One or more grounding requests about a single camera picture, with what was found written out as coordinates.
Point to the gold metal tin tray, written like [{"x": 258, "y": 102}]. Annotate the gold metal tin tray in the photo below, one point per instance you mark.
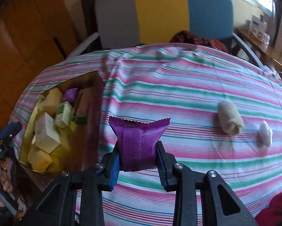
[{"x": 89, "y": 103}]

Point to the white cardboard box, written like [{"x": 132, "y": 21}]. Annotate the white cardboard box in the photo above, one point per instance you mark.
[{"x": 257, "y": 26}]

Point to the white wrapped candy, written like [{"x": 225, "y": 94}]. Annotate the white wrapped candy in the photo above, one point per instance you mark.
[{"x": 265, "y": 133}]

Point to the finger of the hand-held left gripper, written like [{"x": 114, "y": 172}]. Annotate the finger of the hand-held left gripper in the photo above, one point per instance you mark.
[{"x": 11, "y": 129}]

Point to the beige wrapped pastry roll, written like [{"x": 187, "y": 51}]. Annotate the beige wrapped pastry roll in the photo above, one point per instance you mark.
[{"x": 230, "y": 119}]

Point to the grey metal chair frame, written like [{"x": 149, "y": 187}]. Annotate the grey metal chair frame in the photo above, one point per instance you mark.
[{"x": 248, "y": 49}]

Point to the wooden cabinet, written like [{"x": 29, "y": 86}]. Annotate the wooden cabinet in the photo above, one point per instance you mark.
[{"x": 25, "y": 40}]

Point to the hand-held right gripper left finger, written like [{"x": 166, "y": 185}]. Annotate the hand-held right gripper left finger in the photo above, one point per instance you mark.
[{"x": 115, "y": 169}]

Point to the wooden window shelf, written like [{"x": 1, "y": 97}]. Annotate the wooden window shelf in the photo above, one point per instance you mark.
[{"x": 273, "y": 56}]

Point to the person's red clothing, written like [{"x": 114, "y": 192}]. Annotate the person's red clothing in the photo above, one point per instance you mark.
[{"x": 277, "y": 209}]

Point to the green white small box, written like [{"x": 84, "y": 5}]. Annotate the green white small box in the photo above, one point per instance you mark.
[{"x": 63, "y": 114}]

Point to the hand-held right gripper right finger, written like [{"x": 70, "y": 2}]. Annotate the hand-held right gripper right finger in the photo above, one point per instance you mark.
[{"x": 161, "y": 169}]

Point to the grey yellow blue chair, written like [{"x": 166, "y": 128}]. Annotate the grey yellow blue chair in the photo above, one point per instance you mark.
[{"x": 159, "y": 11}]

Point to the purple snack packet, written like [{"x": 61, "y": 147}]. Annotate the purple snack packet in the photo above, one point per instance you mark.
[
  {"x": 138, "y": 136},
  {"x": 70, "y": 95}
]

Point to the person's left hand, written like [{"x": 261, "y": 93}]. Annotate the person's left hand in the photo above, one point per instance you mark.
[{"x": 6, "y": 181}]

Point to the striped tablecloth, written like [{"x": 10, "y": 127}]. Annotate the striped tablecloth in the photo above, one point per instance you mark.
[{"x": 178, "y": 87}]

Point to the small pink box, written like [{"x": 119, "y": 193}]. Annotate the small pink box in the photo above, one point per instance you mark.
[{"x": 265, "y": 38}]

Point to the dark red cloth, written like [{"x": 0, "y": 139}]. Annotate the dark red cloth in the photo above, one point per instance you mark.
[{"x": 197, "y": 40}]

